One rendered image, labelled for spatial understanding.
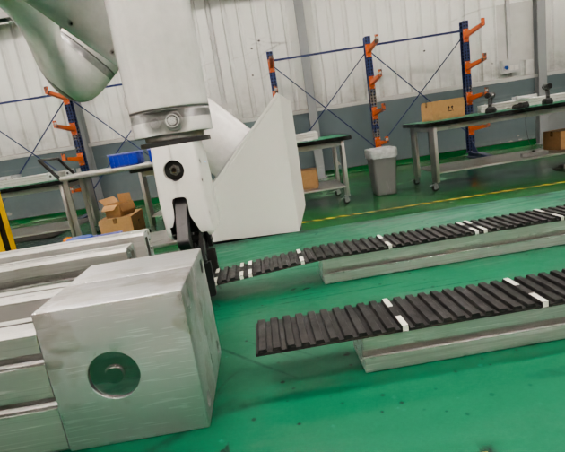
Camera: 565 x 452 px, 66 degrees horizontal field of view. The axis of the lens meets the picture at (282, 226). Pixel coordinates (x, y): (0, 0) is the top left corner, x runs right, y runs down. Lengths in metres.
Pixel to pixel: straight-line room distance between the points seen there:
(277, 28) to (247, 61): 0.73
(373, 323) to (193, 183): 0.23
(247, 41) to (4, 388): 7.87
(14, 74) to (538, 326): 8.94
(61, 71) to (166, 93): 0.49
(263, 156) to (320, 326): 0.47
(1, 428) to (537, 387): 0.33
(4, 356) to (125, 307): 0.08
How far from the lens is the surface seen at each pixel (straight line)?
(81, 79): 0.95
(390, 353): 0.34
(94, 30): 0.59
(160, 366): 0.30
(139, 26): 0.47
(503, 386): 0.33
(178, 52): 0.47
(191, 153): 0.45
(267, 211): 0.77
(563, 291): 0.38
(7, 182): 6.20
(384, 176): 5.38
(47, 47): 0.92
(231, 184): 0.77
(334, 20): 8.22
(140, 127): 0.47
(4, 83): 9.17
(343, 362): 0.35
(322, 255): 0.51
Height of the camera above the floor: 0.96
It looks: 12 degrees down
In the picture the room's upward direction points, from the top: 9 degrees counter-clockwise
